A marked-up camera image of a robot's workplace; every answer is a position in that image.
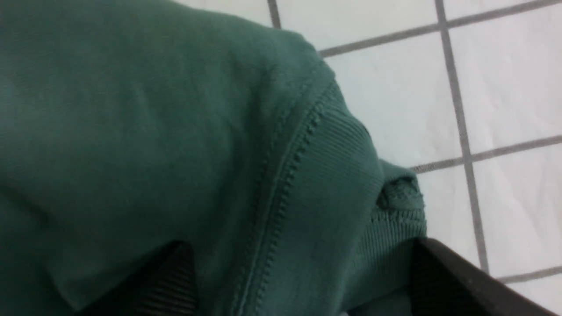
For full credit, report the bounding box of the green long-sleeve top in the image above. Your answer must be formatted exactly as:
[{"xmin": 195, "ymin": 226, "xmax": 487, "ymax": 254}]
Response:
[{"xmin": 0, "ymin": 0, "xmax": 427, "ymax": 316}]

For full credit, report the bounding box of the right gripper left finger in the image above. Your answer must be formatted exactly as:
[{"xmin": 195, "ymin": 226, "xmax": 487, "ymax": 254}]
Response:
[{"xmin": 79, "ymin": 241, "xmax": 198, "ymax": 316}]

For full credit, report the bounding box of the white grid-pattern table cloth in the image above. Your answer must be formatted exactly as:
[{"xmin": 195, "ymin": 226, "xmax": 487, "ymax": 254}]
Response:
[{"xmin": 184, "ymin": 0, "xmax": 562, "ymax": 314}]

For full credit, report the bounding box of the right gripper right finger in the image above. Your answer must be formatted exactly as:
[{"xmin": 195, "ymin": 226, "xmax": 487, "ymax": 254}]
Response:
[{"xmin": 409, "ymin": 238, "xmax": 553, "ymax": 316}]

